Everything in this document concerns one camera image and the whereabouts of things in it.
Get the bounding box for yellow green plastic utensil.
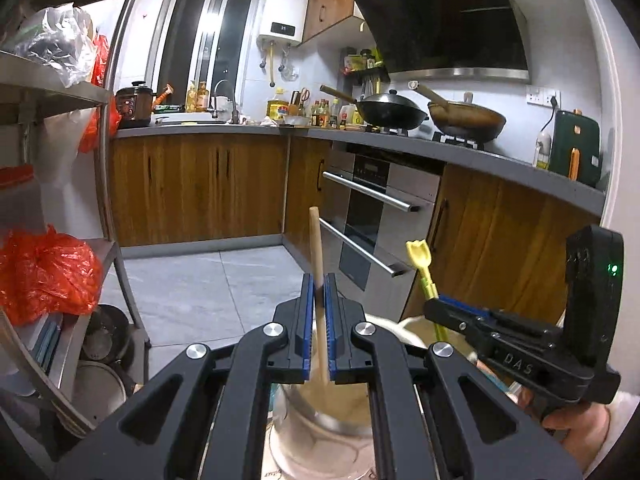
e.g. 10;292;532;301
402;240;439;326

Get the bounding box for wooden chopstick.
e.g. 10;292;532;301
309;206;330;384

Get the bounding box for wooden lower kitchen cabinets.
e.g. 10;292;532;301
108;129;601;323

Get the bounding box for kitchen window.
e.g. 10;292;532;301
146;0;256;106

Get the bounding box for person's right hand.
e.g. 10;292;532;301
516;388;613;478

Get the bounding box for white ceramic double utensil holder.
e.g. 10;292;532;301
264;311;482;480

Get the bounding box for built-in steel oven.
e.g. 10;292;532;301
319;142;445;322

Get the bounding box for stainless steel storage rack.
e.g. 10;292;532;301
1;0;151;462

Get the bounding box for green knife block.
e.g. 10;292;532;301
549;110;601;188

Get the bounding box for red plastic bag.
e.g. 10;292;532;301
1;226;103;326

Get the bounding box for yellow cooking oil bottle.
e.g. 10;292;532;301
266;88;290;122

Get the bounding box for black range hood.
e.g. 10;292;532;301
355;0;530;82

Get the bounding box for chrome sink faucet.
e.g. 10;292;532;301
212;79;240;125

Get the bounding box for dark electric pressure cooker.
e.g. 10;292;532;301
115;80;154;129

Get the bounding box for white water heater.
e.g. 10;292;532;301
257;0;309;47

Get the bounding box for clear plastic bag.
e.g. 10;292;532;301
2;3;96;88

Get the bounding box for brown wok with handle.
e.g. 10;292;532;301
408;80;506;144

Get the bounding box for black wok with handle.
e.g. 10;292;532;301
320;84;427;130

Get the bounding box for white wall socket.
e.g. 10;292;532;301
525;84;561;108

